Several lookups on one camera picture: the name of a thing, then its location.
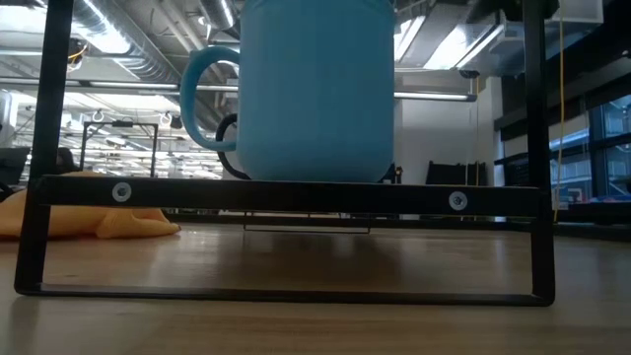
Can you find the blue mug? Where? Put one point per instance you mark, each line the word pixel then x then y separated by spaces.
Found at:
pixel 315 98

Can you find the black mug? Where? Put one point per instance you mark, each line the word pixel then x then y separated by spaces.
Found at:
pixel 219 140

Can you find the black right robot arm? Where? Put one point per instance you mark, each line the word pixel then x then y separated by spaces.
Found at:
pixel 510 6

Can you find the orange cloth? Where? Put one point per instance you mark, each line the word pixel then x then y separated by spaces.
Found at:
pixel 123 227

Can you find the person's legs and shoes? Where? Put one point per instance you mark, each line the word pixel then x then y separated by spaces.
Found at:
pixel 66 160

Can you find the dark background chair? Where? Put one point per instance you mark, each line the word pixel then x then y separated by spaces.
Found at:
pixel 12 165

